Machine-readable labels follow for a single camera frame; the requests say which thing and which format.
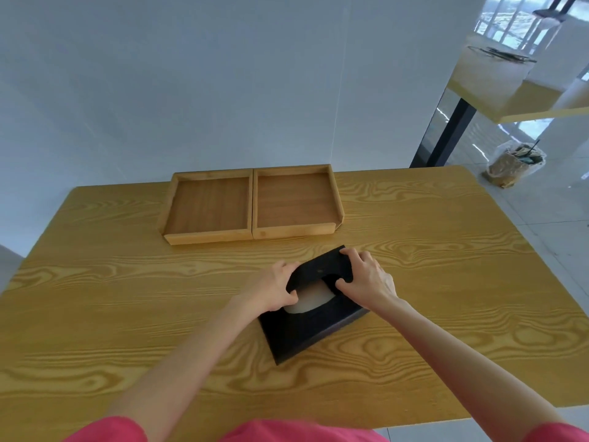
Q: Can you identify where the person's left hand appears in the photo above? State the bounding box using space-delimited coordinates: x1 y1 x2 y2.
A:
237 261 302 314

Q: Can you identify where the person's right hand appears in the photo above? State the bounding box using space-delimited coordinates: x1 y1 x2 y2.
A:
335 247 399 314

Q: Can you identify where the black box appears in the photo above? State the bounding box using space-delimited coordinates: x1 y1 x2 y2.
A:
258 246 371 367

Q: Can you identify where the person's right forearm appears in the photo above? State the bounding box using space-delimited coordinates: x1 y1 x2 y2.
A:
368 297 568 429

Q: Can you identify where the person's left forearm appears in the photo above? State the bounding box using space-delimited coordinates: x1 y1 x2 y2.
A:
110 295 259 442

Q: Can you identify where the white item in box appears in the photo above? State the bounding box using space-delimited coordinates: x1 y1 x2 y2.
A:
283 281 339 315

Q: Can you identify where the wooden tray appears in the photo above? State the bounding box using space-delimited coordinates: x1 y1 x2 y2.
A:
157 169 254 246
252 164 345 240

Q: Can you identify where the pink shirt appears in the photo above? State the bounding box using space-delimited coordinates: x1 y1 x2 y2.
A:
64 416 589 442

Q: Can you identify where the black table leg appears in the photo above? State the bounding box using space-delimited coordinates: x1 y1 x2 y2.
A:
410 97 477 169

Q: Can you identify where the clear plastic trash bag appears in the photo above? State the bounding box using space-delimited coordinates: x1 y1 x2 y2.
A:
484 140 548 189

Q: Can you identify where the yellow side table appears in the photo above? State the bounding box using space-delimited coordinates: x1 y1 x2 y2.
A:
447 34 589 125

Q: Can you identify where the white railing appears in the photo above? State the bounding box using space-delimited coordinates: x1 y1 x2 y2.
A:
474 0 555 50

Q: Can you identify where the black stand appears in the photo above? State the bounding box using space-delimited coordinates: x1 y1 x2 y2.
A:
533 0 579 20

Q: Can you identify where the black wire item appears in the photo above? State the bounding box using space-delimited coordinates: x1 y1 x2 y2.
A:
467 45 537 64

